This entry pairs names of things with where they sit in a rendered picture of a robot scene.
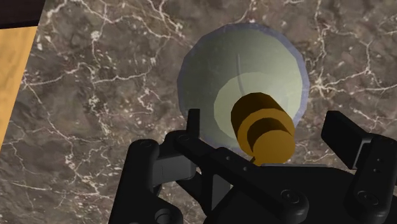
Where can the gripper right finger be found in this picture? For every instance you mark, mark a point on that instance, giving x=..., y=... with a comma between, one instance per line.
x=377, y=173

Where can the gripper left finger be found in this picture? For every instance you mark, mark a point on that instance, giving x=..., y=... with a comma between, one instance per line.
x=141, y=173

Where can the ochre grooved cylinder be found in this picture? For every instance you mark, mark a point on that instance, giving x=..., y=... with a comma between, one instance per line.
x=270, y=136

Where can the pale green bowl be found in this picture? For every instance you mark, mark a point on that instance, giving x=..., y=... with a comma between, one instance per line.
x=217, y=68

